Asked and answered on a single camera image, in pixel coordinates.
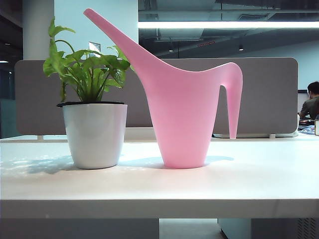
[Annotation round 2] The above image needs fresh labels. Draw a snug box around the pink plastic watering can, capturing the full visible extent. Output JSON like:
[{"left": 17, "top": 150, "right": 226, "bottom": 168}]
[{"left": 83, "top": 8, "right": 244, "bottom": 169}]

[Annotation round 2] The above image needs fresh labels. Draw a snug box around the green leafy plant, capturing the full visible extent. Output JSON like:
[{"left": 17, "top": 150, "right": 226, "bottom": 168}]
[{"left": 42, "top": 16, "right": 136, "bottom": 103}]

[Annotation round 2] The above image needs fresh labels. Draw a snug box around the white glossy flower pot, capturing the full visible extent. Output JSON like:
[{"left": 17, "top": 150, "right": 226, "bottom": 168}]
[{"left": 62, "top": 103, "right": 129, "bottom": 170}]

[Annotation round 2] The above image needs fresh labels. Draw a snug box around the black inner pot rim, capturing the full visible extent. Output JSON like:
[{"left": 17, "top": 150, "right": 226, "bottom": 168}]
[{"left": 56, "top": 101, "right": 125, "bottom": 108}]

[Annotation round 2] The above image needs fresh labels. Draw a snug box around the small paper notice sign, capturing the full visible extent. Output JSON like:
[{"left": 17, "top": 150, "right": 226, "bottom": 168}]
[{"left": 88, "top": 41, "right": 101, "bottom": 53}]

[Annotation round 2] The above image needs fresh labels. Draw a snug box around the grey fabric desk divider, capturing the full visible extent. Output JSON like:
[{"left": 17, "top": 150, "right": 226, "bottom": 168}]
[{"left": 14, "top": 57, "right": 300, "bottom": 140}]

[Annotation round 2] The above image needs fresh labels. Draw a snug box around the long ceiling light strip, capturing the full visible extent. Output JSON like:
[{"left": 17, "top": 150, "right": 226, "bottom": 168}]
[{"left": 138, "top": 21, "right": 319, "bottom": 29}]

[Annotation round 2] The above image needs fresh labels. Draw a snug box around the white computer monitor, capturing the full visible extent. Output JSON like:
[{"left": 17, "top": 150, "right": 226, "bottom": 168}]
[{"left": 298, "top": 90, "right": 311, "bottom": 115}]

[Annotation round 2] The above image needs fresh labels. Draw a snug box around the blue patterned cloth item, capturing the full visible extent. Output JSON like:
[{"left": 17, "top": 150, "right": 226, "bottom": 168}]
[{"left": 298, "top": 125, "right": 316, "bottom": 135}]

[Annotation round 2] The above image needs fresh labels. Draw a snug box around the grey under-desk cabinet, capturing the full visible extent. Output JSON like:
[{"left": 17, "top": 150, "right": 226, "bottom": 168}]
[{"left": 217, "top": 218, "right": 319, "bottom": 239}]

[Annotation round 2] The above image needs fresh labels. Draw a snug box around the seated person dark hair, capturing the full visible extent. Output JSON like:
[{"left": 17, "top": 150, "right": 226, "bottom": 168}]
[{"left": 298, "top": 81, "right": 319, "bottom": 120}]

